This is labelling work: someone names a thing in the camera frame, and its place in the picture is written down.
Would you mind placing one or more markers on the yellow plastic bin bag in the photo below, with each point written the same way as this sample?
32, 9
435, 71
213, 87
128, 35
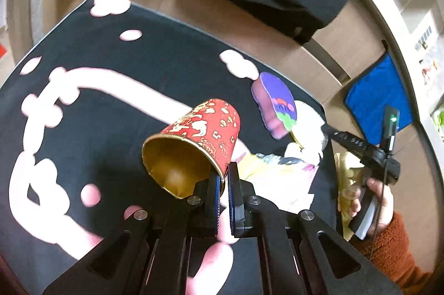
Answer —
347, 173

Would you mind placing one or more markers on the round glitter pad yellow rim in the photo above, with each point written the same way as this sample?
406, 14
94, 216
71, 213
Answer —
308, 121

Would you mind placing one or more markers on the person's right hand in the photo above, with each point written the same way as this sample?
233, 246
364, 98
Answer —
385, 204

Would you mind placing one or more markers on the person's right forearm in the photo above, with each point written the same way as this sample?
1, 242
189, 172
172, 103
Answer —
395, 253

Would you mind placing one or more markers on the yellow snack wrapper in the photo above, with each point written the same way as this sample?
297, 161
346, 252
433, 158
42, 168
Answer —
274, 173

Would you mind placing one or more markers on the purple printed packet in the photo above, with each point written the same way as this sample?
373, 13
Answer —
277, 100

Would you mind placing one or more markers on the blue hanging towel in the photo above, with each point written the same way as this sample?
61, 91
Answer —
371, 97

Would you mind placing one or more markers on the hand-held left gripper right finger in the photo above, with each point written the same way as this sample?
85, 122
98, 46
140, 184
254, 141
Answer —
233, 201

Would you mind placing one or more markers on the black cloth with pink print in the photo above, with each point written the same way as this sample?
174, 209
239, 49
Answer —
156, 48

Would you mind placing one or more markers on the red paper cup gold pattern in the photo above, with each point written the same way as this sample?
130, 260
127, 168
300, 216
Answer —
208, 128

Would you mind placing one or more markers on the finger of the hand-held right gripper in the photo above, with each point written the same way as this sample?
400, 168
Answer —
347, 139

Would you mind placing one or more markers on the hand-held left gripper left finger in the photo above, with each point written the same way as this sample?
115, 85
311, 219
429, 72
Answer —
218, 204

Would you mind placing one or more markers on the white kitchen countertop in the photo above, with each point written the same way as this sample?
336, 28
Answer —
392, 27

